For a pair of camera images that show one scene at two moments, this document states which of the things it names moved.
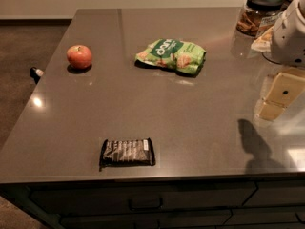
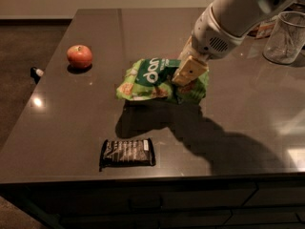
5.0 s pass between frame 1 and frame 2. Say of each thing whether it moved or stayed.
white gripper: moved
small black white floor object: stayed
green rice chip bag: moved
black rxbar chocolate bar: stayed
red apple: stayed
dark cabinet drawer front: stayed
